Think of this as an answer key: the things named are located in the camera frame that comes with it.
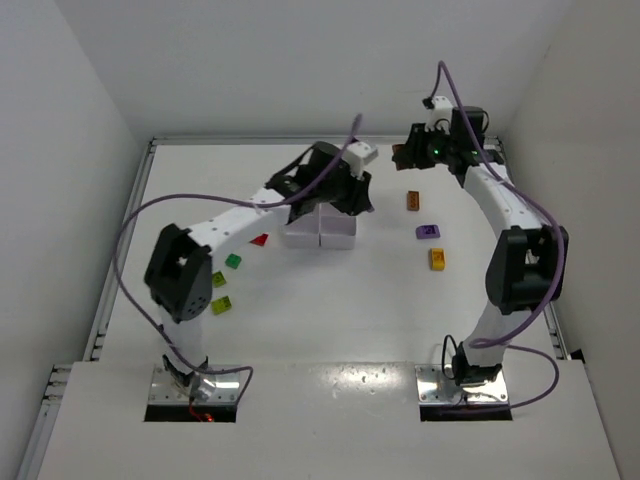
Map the orange lego brick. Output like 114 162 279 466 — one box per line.
406 190 420 212

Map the purple lego brick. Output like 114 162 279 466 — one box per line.
415 224 441 240

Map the red arch lego brick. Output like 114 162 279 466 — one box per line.
250 233 269 247

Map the yellow lego brick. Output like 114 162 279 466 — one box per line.
429 248 446 271

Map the yellow-green lego brick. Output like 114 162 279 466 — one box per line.
212 271 227 288

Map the green and yellow lego stack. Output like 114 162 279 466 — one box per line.
210 296 232 316

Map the orange half-round lego piece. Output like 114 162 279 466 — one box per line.
392 144 406 171

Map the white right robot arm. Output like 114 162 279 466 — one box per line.
393 96 569 385

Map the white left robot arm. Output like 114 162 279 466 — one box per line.
144 140 378 387

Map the white divided storage box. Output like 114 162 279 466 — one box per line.
280 203 357 250

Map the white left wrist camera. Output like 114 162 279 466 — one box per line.
342 141 378 178

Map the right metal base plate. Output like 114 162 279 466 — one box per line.
415 364 509 407

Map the metal base plate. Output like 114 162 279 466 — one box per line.
415 364 509 407
147 365 240 407

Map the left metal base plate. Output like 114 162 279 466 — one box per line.
147 365 240 407

